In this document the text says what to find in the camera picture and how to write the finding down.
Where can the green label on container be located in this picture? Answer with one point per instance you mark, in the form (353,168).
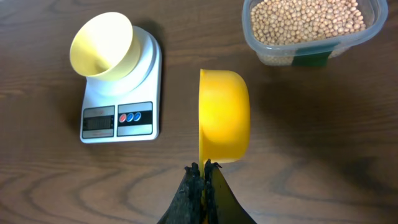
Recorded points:
(314,56)

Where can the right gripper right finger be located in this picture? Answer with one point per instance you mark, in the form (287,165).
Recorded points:
(222,207)

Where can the pale yellow bowl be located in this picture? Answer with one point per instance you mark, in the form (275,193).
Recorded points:
(105,48)

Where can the clear plastic container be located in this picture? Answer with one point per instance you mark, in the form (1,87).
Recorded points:
(375,14)

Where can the white digital kitchen scale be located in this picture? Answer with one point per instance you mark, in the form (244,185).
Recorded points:
(127,109)

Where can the soybeans pile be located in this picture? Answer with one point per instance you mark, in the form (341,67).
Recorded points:
(284,22)

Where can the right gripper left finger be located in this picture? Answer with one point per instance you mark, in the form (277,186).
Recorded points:
(186,206)

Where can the yellow measuring scoop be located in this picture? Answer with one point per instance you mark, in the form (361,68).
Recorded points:
(224,117)

